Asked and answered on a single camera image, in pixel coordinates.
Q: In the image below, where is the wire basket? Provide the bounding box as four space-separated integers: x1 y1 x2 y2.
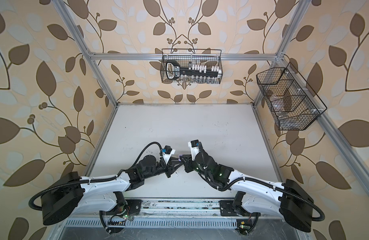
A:
256 63 327 131
160 48 223 85

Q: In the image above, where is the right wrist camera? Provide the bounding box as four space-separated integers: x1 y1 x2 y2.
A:
188 140 200 161

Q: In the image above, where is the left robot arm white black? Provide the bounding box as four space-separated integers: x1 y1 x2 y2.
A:
28 142 183 226

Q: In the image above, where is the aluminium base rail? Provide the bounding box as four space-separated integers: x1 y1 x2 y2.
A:
61 197 305 220

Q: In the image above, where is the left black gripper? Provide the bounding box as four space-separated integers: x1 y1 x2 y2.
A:
143 155 184 181

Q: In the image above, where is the back wire basket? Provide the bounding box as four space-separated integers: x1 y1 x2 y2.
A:
160 48 223 85

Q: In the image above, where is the black tool rack with handle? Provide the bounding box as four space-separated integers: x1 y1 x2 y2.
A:
162 60 223 82

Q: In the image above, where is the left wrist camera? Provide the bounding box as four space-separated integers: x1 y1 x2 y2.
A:
161 146 175 164

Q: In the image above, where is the right wire basket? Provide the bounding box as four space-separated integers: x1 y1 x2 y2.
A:
256 63 327 131

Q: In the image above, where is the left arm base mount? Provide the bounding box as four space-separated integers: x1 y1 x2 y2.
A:
106 192 142 216

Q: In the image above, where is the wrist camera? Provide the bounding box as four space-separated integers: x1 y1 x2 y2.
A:
188 140 200 161
161 146 175 164

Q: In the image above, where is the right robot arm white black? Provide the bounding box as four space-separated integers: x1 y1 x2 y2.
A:
179 141 325 233

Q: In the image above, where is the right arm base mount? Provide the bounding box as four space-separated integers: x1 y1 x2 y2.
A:
219 191 261 217

